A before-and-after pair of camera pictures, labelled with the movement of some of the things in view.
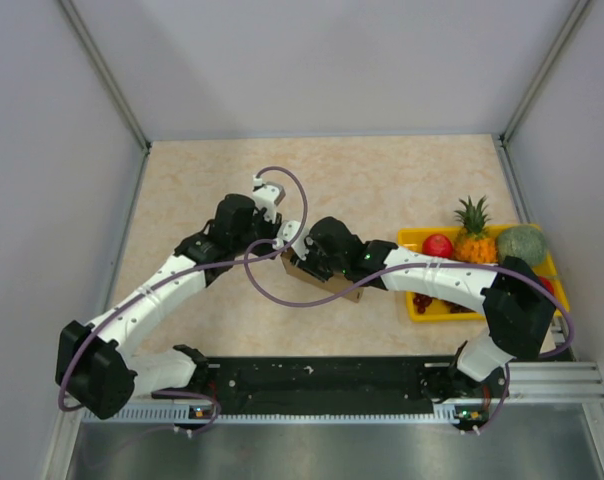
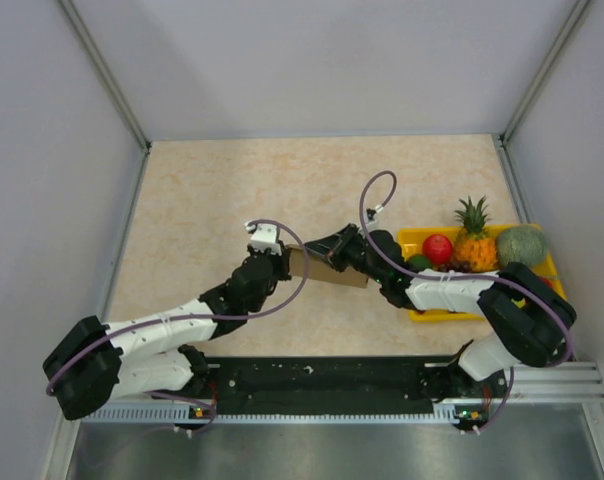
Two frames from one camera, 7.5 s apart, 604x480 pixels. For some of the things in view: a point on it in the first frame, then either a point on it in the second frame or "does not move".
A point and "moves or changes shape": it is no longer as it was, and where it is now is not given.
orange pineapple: [474, 242] does not move
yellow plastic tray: [423, 307] does not move
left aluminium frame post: [103, 70] does not move
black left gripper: [271, 229] -> [281, 260]
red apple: [438, 244] does not move
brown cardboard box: [334, 284] moves or changes shape
